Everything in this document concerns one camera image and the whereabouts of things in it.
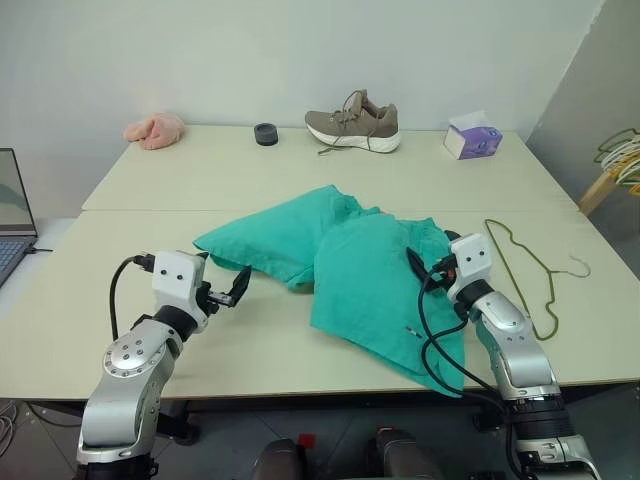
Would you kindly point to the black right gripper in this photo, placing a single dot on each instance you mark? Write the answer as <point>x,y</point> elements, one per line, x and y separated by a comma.
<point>442,274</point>

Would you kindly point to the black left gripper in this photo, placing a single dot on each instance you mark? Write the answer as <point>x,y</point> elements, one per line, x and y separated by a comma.
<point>210,297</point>

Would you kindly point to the green scrub shirt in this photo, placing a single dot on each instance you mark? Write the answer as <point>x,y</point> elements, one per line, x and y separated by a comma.
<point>350,280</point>

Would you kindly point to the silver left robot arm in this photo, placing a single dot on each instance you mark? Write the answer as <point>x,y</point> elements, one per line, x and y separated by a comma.
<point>130,370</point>

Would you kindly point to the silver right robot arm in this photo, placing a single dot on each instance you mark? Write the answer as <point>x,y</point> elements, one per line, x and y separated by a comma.
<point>520,355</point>

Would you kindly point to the purple tissue box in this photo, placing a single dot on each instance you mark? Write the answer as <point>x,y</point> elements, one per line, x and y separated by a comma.
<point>475,142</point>

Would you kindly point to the black round container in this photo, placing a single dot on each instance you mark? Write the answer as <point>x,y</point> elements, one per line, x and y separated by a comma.
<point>266,135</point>

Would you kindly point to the brown sneaker with white sole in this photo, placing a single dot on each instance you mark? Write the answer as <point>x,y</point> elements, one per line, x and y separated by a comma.
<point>360,127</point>

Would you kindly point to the pink plush toy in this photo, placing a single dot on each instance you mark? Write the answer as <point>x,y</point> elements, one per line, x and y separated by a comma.
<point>155,131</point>

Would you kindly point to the hangers on wooden rack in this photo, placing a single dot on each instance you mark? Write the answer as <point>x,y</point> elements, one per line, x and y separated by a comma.
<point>600,192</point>

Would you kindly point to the small red block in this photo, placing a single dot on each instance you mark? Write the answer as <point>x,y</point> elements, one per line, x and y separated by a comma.
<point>307,441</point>

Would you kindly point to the dark rounded shape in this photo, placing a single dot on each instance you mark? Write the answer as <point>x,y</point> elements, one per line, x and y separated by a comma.
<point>400,457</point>
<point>280,462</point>

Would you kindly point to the grey laptop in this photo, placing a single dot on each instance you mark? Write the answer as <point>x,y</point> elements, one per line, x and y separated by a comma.
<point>12,220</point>

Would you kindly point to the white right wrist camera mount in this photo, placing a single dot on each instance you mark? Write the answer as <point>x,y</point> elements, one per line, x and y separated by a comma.
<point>470,260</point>

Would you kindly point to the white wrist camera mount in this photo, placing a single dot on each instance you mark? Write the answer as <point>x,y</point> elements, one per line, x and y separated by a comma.
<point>470,260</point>
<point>175,285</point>

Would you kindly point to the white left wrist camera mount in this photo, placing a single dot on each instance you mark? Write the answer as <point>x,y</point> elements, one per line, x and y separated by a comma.
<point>175,285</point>

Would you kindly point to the black table frame foot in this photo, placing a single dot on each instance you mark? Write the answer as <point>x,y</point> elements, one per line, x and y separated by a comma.
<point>180,422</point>
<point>490,415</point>

